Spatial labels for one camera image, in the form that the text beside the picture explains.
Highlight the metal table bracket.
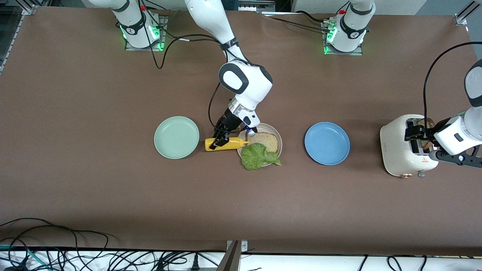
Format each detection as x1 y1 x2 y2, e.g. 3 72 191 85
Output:
217 240 249 271

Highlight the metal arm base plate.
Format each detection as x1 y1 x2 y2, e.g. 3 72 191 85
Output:
322 21 364 56
125 15 168 52

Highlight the blue plate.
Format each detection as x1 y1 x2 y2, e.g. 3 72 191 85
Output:
304 122 351 166

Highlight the long looping black cable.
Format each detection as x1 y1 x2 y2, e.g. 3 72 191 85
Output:
0 217 110 271

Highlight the beige plate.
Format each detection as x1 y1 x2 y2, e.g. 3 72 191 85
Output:
236 123 283 167

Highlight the smooth black cable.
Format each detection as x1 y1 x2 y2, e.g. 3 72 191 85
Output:
294 11 327 24

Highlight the brown bread slice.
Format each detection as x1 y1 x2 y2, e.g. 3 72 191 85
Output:
417 118 436 152
247 132 279 154

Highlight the braided black cable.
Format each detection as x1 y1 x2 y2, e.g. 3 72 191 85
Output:
269 16 332 31

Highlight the aluminium frame profile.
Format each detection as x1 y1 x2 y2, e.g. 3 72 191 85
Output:
0 4 38 74
454 0 482 26

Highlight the white toaster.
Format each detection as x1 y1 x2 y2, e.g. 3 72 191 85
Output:
380 114 439 178

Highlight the green lettuce leaf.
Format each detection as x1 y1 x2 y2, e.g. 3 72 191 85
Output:
241 143 282 171

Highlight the white connector box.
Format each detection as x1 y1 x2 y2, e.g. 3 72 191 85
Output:
239 1 275 12

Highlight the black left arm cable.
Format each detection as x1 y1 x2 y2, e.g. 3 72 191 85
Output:
423 41 482 130

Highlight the yellow mustard squeeze bottle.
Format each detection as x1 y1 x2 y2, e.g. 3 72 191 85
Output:
204 137 249 152

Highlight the teal cable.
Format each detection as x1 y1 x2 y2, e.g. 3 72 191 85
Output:
0 245 50 271

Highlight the mint green plate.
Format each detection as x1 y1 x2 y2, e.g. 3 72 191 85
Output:
154 116 200 160

